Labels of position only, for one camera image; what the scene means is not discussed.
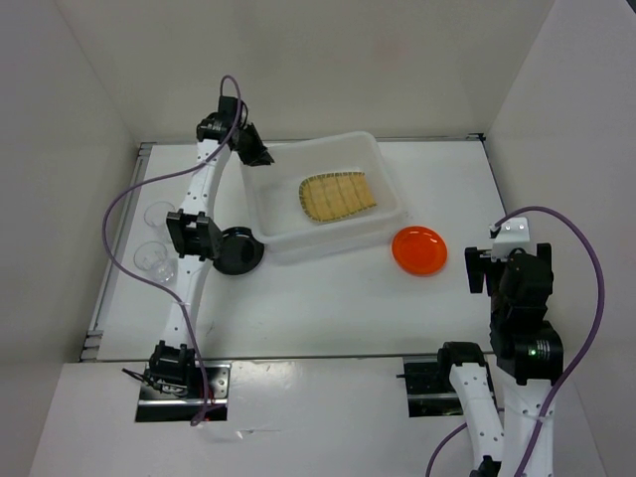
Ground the orange round plate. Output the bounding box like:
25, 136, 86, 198
391, 226, 448, 276

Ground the woven bamboo tray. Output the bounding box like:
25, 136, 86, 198
298, 171, 377, 223

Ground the black round plate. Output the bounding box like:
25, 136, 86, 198
213, 227, 264, 276

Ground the clear plastic cup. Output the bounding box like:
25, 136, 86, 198
133, 241, 175, 284
144, 201, 175, 242

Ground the right arm metal base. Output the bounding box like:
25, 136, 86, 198
397, 356, 463, 418

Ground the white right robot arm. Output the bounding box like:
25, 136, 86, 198
435, 243, 563, 476

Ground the left arm metal base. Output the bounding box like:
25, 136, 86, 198
135, 362, 232, 423

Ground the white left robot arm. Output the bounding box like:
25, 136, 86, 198
144, 95, 274, 398

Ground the clear plastic bin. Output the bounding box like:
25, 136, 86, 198
241, 131, 405, 263

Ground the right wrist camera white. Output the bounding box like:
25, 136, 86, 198
490, 217, 531, 262

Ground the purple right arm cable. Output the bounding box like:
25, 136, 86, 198
425, 205, 606, 477

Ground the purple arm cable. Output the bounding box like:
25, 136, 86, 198
101, 75, 246, 427
425, 205, 606, 477

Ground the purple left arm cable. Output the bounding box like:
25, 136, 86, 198
101, 75, 246, 427

